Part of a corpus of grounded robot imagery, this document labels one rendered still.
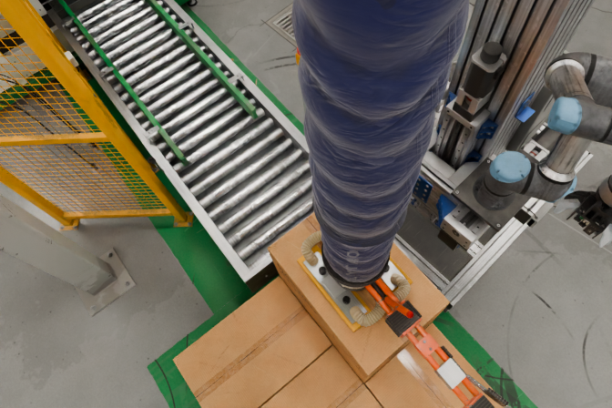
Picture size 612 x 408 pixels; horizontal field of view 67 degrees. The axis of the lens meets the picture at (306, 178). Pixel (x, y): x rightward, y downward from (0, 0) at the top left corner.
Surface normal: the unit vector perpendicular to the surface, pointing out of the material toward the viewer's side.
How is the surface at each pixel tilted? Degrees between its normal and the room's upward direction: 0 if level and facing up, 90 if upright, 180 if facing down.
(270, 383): 0
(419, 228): 0
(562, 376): 0
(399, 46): 97
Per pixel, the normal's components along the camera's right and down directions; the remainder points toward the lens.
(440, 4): 0.42, 0.79
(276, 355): -0.07, -0.45
